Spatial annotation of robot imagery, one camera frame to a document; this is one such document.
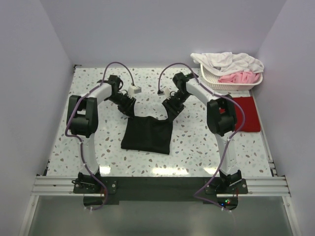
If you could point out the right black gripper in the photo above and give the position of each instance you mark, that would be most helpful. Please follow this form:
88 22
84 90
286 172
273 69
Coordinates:
173 110

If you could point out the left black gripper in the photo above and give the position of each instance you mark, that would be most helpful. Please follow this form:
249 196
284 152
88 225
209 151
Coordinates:
128 108

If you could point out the black t shirt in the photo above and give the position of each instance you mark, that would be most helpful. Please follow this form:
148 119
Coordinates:
148 134

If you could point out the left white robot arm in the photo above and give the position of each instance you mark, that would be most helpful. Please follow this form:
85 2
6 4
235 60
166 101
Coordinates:
82 119

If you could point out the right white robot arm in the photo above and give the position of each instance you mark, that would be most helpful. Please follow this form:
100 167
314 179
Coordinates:
221 120

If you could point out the white perforated laundry basket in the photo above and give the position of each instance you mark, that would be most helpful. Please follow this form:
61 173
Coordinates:
212 81

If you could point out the white crumpled t shirt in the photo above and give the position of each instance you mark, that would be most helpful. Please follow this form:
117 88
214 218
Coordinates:
227 63

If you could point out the pink crumpled t shirt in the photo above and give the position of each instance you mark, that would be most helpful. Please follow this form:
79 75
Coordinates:
240 78

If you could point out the folded red t shirt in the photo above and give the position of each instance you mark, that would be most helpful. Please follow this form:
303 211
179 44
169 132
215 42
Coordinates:
252 123

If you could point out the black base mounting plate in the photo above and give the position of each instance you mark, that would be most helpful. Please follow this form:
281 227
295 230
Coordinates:
113 190

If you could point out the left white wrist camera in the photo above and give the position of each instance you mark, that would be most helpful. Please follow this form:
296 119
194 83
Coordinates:
134 90

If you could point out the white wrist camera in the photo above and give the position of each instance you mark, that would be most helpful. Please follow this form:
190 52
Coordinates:
134 90
166 92

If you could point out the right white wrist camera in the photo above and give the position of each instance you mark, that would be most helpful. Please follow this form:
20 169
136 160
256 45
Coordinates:
166 92

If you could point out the aluminium extrusion rail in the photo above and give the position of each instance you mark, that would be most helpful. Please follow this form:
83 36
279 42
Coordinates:
257 186

